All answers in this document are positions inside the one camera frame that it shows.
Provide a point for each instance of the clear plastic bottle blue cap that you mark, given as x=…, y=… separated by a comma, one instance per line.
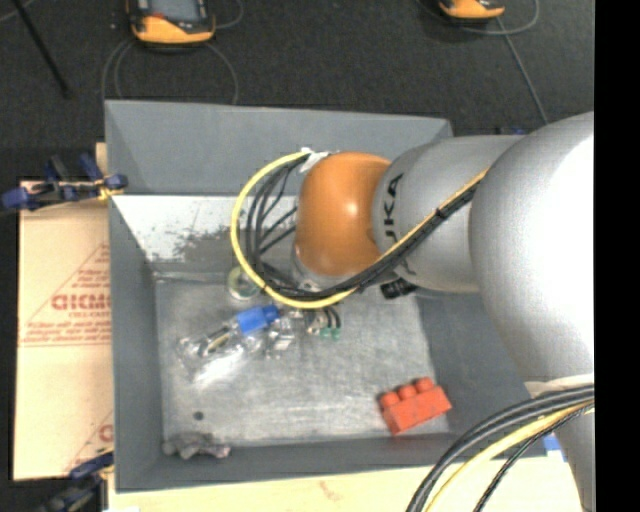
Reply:
x=220, y=345

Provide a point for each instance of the red toy building brick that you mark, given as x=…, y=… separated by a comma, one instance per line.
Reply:
x=415, y=407

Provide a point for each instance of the black cylinder on white bracket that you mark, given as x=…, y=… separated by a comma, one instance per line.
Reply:
x=397, y=288

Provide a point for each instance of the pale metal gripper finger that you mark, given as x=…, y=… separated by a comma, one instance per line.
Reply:
x=281, y=346
x=283, y=324

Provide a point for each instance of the clear round glass dish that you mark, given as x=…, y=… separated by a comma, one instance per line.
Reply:
x=243, y=285

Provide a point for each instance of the grey metal bin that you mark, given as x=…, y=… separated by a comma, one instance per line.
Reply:
x=320, y=395

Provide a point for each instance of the grey crumpled cloth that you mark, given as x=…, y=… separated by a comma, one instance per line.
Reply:
x=195, y=445

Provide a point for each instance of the brown cardboard board red print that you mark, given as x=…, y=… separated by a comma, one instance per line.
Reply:
x=60, y=360

